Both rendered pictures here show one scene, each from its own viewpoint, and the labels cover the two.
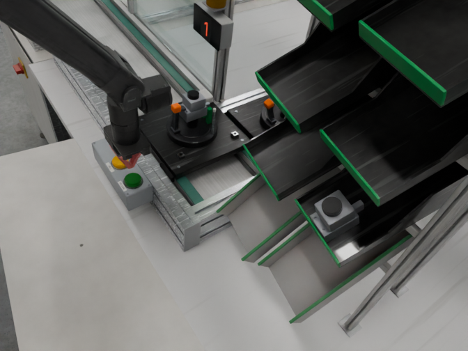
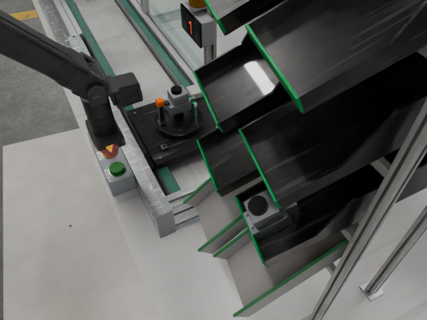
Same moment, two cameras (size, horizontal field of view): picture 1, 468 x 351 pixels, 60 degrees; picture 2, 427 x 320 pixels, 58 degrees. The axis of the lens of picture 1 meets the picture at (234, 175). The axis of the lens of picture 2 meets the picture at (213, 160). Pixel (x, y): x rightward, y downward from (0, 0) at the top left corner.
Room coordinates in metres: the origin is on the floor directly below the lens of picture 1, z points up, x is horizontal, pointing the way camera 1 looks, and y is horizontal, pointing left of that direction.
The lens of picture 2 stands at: (0.05, -0.17, 1.75)
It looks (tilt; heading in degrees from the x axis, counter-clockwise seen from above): 49 degrees down; 15
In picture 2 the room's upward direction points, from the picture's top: straight up
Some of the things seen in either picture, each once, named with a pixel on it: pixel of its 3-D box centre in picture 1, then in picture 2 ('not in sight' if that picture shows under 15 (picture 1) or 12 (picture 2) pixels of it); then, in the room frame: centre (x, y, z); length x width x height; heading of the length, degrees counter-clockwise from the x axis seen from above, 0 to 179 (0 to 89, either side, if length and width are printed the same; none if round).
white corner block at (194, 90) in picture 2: (203, 99); (195, 93); (0.95, 0.13, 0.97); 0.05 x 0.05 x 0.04; 42
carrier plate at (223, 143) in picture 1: (191, 132); (179, 125); (0.81, 0.13, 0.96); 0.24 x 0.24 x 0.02; 42
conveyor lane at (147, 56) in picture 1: (164, 102); (162, 96); (0.98, 0.25, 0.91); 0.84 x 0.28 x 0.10; 42
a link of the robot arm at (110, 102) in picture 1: (125, 106); (98, 101); (0.61, 0.24, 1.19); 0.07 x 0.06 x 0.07; 133
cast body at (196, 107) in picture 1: (196, 102); (180, 97); (0.82, 0.13, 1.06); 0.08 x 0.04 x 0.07; 132
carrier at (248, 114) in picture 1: (286, 109); not in sight; (0.91, -0.12, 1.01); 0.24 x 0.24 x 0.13; 42
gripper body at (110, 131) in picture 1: (125, 129); (102, 123); (0.60, 0.24, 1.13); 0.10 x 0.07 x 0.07; 43
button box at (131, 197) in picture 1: (122, 170); (111, 159); (0.66, 0.29, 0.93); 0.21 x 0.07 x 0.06; 42
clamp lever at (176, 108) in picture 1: (178, 115); (163, 110); (0.78, 0.17, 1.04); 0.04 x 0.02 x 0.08; 132
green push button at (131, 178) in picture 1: (133, 180); (117, 169); (0.61, 0.24, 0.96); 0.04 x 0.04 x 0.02
